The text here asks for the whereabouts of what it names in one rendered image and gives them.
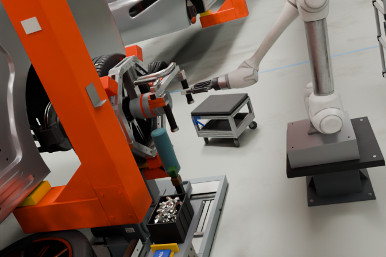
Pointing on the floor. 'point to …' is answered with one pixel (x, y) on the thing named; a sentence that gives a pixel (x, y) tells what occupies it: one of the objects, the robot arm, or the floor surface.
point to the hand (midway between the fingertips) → (187, 90)
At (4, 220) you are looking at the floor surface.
